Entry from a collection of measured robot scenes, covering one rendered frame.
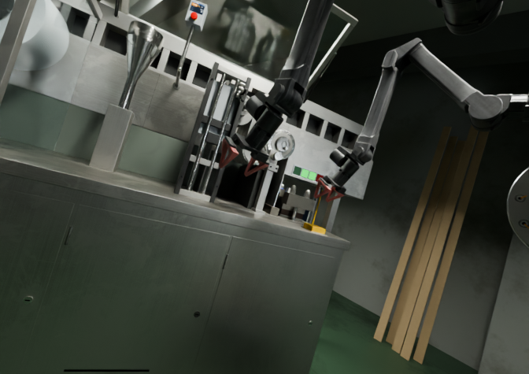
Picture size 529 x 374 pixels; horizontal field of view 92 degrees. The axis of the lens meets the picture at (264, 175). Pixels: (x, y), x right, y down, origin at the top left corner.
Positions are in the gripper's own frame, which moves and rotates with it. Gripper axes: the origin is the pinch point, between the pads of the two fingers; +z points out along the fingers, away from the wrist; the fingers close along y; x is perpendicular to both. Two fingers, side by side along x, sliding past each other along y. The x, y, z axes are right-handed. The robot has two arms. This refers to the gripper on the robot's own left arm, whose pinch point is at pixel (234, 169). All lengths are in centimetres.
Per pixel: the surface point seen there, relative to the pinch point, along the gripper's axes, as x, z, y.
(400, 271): 14, 40, -230
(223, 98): -43.0, -7.4, -10.4
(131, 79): -70, 10, 16
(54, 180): -20, 31, 34
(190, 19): -74, -24, 4
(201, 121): -37.6, 3.7, -4.7
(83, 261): -6, 49, 22
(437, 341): 72, 73, -281
